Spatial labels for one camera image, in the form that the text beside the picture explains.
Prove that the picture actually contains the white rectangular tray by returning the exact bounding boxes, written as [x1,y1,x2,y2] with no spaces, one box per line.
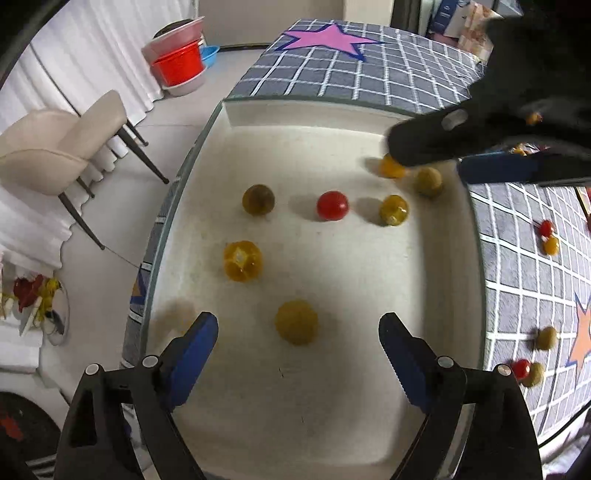
[121,97,486,480]

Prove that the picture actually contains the white plastic basin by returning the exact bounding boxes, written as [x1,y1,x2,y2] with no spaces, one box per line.
[160,69,207,97]

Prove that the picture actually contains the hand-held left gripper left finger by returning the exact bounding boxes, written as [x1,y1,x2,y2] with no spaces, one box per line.
[54,312,219,480]

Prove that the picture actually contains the printed cardboard boxes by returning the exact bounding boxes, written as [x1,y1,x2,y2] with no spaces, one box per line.
[427,0,505,63]

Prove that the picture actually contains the brown longan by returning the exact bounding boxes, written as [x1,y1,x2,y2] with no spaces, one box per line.
[242,184,276,216]

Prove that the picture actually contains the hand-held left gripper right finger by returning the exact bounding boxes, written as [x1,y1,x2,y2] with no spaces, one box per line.
[379,312,543,480]

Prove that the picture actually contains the beige upholstered chair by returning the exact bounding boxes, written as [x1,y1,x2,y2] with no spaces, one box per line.
[0,89,170,251]

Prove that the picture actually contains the orange kumquat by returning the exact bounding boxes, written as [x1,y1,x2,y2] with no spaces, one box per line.
[223,240,264,282]

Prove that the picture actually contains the dark round object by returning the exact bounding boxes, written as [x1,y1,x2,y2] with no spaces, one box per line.
[0,391,63,480]

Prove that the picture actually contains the white curtain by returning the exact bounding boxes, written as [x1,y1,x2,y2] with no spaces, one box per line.
[0,0,201,273]

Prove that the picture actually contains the grey checked star-print cloth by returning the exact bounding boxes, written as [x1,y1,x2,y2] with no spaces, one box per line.
[121,18,591,444]

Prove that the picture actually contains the red plastic basin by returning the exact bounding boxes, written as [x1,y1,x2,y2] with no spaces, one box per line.
[151,41,206,88]

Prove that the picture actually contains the red and yellow toy pile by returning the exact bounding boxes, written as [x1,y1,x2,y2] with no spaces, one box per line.
[0,272,71,347]

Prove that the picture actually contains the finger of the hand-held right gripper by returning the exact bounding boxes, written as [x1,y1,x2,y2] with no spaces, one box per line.
[385,99,522,166]
[457,148,591,186]

